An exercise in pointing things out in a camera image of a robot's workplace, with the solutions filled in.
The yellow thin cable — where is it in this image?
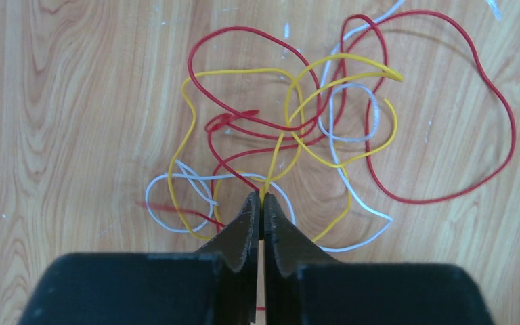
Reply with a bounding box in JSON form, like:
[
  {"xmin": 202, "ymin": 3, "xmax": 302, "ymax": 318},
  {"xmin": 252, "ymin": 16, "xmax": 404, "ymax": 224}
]
[{"xmin": 167, "ymin": 53, "xmax": 406, "ymax": 244}]

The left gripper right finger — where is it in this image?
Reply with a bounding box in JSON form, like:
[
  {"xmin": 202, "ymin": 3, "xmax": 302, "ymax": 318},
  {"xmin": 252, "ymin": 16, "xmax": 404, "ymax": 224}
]
[{"xmin": 263, "ymin": 194, "xmax": 493, "ymax": 324}]

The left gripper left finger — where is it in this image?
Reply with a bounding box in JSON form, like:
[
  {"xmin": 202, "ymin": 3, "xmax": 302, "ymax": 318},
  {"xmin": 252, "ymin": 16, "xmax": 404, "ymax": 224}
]
[{"xmin": 19, "ymin": 192, "xmax": 261, "ymax": 324}]

